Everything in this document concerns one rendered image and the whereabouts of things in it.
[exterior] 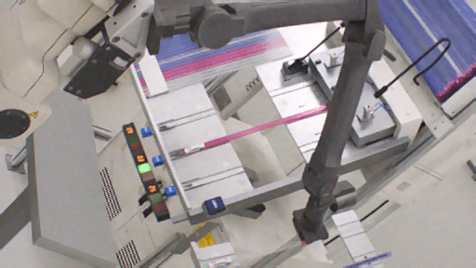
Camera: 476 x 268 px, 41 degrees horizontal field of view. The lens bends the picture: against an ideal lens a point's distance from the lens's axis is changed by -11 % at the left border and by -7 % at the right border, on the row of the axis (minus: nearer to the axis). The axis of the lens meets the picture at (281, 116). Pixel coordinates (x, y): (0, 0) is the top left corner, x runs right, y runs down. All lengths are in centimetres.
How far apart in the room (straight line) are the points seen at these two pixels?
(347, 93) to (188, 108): 70
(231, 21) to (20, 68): 48
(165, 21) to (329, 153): 55
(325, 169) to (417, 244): 210
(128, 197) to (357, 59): 128
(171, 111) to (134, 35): 85
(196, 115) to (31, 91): 74
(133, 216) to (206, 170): 61
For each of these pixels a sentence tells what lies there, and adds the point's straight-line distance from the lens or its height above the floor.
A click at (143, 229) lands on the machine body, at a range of 248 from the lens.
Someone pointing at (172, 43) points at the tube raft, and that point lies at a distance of 229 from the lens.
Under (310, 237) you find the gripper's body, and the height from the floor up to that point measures 97.
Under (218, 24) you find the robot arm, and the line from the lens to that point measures 131.
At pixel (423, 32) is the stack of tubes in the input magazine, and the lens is 219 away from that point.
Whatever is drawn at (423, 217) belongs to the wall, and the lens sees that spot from 368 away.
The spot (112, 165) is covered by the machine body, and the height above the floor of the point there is 27.
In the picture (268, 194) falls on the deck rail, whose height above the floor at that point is 88.
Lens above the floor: 163
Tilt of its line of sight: 18 degrees down
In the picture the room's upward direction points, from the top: 50 degrees clockwise
